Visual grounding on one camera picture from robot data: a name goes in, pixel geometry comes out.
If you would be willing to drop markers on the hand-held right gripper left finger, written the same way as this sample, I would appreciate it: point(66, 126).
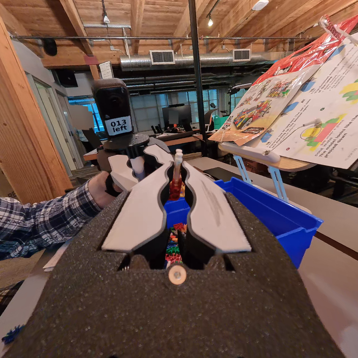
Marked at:
point(140, 218)

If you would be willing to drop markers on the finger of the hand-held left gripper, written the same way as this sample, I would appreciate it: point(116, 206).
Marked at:
point(159, 154)
point(123, 173)

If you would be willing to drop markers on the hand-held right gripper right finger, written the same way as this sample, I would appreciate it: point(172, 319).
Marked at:
point(218, 218)

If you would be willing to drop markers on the red yellow toy construction piece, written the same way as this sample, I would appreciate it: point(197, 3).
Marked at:
point(177, 173)

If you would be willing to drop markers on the person's left forearm plaid sleeve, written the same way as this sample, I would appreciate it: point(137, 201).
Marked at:
point(45, 221)

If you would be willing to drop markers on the person's left hand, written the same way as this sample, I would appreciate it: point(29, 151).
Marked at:
point(103, 190)

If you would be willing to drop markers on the black computer monitor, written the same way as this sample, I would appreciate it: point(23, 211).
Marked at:
point(178, 116)

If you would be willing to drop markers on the black flat tablet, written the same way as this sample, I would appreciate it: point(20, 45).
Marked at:
point(222, 173)

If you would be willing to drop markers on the pile of colourful toy pieces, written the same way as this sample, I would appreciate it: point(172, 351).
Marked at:
point(175, 246)

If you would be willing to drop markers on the blue plastic bin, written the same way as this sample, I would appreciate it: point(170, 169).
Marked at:
point(274, 215)

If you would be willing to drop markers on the white air vent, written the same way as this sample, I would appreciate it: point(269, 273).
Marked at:
point(162, 56)
point(241, 55)

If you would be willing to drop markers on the tilted board stand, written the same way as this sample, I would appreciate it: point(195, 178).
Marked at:
point(263, 156)

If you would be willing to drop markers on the black metal pole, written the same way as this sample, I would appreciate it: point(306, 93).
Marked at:
point(197, 78)

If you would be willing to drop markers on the paper sheet on table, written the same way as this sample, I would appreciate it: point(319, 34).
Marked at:
point(56, 257)

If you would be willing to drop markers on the colourful toy package bag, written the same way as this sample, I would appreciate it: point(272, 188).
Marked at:
point(274, 95)

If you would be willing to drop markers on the small blue toy piece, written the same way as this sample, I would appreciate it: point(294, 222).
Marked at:
point(11, 334)

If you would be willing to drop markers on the wooden post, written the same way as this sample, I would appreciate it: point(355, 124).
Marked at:
point(28, 128)

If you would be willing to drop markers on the silver ventilation duct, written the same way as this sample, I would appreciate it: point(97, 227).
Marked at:
point(207, 60)

